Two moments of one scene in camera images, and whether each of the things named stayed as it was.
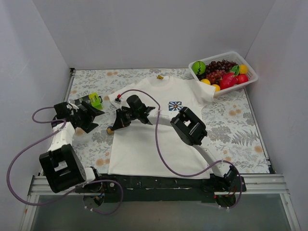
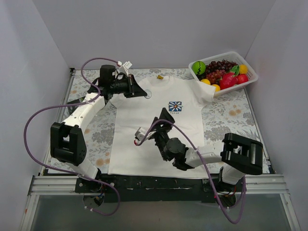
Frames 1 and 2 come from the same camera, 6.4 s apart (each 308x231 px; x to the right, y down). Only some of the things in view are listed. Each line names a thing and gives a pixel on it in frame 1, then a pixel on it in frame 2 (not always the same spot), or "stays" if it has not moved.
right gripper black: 127,116 -> 160,127
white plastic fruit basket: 235,57 stays
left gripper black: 83,116 -> 131,85
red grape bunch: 212,76 stays
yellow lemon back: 243,69 stays
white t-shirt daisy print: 145,149 stays
